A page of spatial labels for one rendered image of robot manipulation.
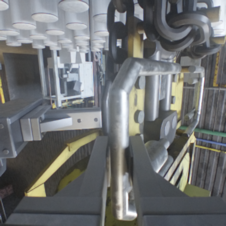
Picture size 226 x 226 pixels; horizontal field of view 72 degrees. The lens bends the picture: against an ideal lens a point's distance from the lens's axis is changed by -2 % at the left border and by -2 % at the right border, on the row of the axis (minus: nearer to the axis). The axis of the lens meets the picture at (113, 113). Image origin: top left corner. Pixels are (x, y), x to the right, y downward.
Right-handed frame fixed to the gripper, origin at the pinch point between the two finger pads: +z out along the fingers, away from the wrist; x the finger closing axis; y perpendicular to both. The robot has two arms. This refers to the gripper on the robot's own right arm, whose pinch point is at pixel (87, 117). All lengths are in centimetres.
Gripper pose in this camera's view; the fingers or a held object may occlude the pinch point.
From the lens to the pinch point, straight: 24.7
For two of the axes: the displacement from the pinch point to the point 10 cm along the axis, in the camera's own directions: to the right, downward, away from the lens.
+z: 9.9, -0.5, 1.4
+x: -1.5, -2.4, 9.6
